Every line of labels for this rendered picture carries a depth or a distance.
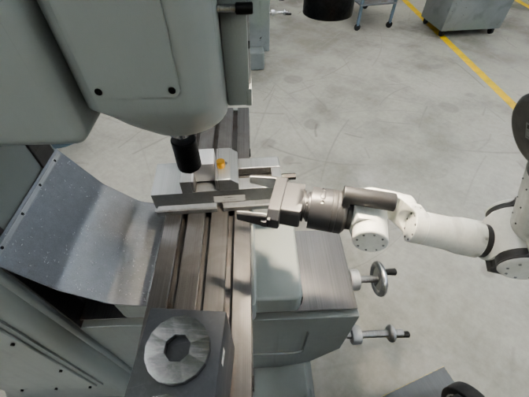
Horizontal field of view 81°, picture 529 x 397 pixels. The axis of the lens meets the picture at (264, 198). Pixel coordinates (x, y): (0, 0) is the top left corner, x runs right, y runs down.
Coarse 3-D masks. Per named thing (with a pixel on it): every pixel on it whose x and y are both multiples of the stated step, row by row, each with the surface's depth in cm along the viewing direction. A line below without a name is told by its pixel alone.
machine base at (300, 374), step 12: (264, 372) 126; (276, 372) 126; (288, 372) 126; (300, 372) 126; (264, 384) 123; (276, 384) 123; (288, 384) 123; (300, 384) 123; (312, 384) 129; (120, 396) 121; (264, 396) 121; (276, 396) 121; (288, 396) 121; (300, 396) 121; (312, 396) 123
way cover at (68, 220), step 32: (64, 160) 78; (32, 192) 68; (64, 192) 75; (96, 192) 84; (32, 224) 66; (64, 224) 73; (96, 224) 80; (128, 224) 87; (160, 224) 90; (0, 256) 59; (32, 256) 64; (64, 256) 70; (96, 256) 76; (128, 256) 81; (64, 288) 67; (96, 288) 72; (128, 288) 76
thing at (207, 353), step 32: (160, 320) 47; (192, 320) 45; (224, 320) 47; (160, 352) 42; (192, 352) 42; (224, 352) 47; (128, 384) 41; (160, 384) 41; (192, 384) 41; (224, 384) 48
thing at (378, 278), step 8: (376, 264) 103; (352, 272) 102; (376, 272) 104; (384, 272) 99; (392, 272) 99; (352, 280) 100; (360, 280) 100; (368, 280) 103; (376, 280) 103; (384, 280) 98; (360, 288) 101; (376, 288) 105; (384, 288) 98
